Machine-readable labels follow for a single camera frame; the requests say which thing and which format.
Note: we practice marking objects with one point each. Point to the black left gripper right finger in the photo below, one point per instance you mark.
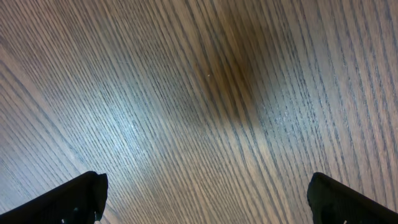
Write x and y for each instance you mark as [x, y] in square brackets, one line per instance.
[332, 202]

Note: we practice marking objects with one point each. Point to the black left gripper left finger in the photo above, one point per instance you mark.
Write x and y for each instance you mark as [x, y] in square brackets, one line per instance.
[80, 200]

